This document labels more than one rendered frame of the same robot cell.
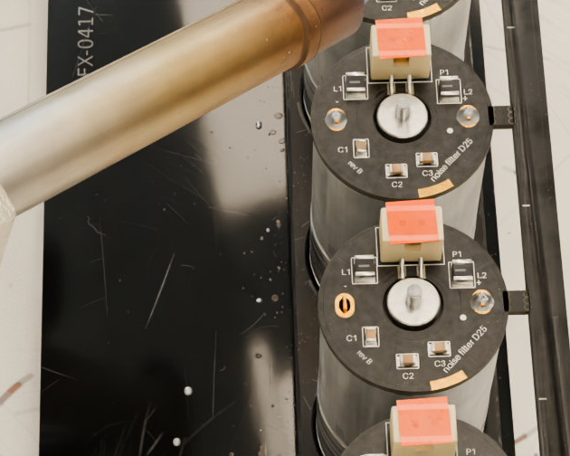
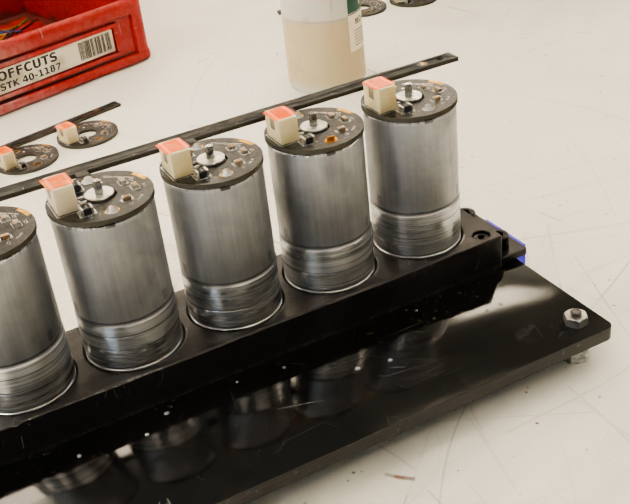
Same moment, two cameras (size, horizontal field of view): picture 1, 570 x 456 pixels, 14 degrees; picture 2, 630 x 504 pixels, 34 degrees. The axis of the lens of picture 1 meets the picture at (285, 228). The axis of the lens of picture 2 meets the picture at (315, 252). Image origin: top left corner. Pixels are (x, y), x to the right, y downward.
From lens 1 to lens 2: 0.34 m
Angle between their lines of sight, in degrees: 72
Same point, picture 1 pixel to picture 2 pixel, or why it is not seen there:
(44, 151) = not seen: outside the picture
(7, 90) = not seen: outside the picture
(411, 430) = (385, 83)
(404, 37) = (171, 145)
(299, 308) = (290, 316)
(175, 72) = not seen: outside the picture
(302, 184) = (212, 343)
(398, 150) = (231, 155)
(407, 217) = (278, 114)
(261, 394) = (339, 345)
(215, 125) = (176, 429)
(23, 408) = (409, 467)
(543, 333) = (300, 102)
